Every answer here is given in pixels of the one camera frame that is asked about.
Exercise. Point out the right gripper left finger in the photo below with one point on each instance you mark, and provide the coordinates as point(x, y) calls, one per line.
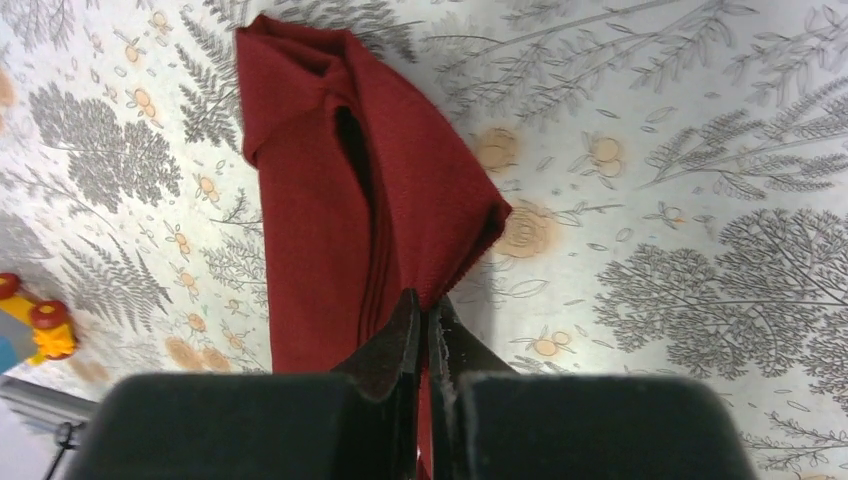
point(356, 421)

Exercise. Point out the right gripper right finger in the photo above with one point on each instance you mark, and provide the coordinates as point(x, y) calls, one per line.
point(490, 422)

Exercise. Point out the dark red cloth napkin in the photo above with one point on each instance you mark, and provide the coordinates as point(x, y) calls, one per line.
point(366, 191)

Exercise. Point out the floral patterned tablecloth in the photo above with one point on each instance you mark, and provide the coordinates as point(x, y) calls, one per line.
point(677, 171)

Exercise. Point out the colourful toy block car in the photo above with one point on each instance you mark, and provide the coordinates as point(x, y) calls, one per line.
point(33, 330)

